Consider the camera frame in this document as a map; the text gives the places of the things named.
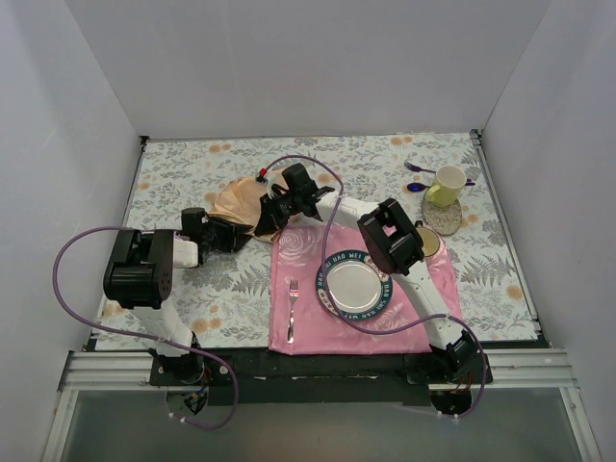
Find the cream enamel mug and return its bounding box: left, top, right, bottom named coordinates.
left=415, top=220, right=440, bottom=258

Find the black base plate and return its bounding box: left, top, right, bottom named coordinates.
left=148, top=344, right=495, bottom=405

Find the aluminium frame rail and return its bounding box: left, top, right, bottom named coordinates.
left=42, top=348, right=601, bottom=461

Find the speckled round coaster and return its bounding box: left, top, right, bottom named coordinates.
left=421, top=196, right=462, bottom=237

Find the floral tablecloth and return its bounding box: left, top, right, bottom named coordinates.
left=93, top=132, right=540, bottom=350

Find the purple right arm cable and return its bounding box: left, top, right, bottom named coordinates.
left=262, top=154, right=487, bottom=420

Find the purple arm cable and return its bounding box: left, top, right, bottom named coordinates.
left=262, top=154, right=487, bottom=420
left=52, top=225, right=242, bottom=430

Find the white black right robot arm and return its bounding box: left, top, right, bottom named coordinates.
left=255, top=163, right=488, bottom=386

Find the silver fork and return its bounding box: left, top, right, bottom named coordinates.
left=287, top=279, right=299, bottom=344

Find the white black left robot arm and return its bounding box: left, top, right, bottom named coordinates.
left=103, top=208, right=251, bottom=385

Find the white plate teal rim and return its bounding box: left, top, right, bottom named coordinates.
left=316, top=249, right=394, bottom=321

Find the peach satin napkin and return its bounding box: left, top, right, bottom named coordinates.
left=210, top=177, right=280, bottom=244

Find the pink rose placemat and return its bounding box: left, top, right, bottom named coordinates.
left=269, top=224, right=462, bottom=355

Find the purple plastic spoon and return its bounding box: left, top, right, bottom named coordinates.
left=406, top=182, right=460, bottom=193

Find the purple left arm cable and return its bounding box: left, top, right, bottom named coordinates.
left=52, top=225, right=242, bottom=430

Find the yellow green mug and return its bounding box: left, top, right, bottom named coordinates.
left=424, top=165, right=467, bottom=208

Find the purple plastic fork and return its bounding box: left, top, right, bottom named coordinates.
left=404, top=162, right=435, bottom=173

